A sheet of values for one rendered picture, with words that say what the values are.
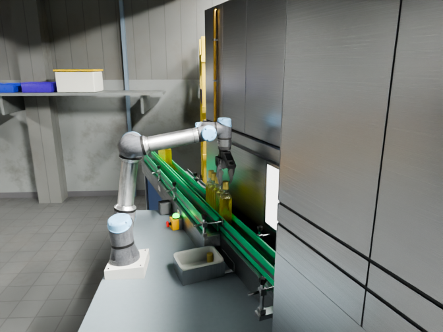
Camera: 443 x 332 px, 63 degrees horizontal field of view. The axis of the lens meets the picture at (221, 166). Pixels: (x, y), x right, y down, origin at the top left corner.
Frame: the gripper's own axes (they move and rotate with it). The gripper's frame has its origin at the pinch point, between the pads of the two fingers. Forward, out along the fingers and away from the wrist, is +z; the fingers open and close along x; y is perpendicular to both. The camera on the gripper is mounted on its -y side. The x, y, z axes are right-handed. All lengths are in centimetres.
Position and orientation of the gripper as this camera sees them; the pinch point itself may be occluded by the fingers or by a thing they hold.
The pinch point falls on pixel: (225, 182)
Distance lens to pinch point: 197.3
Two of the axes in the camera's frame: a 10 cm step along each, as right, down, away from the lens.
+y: -3.7, -2.5, 9.0
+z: 0.0, 9.6, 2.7
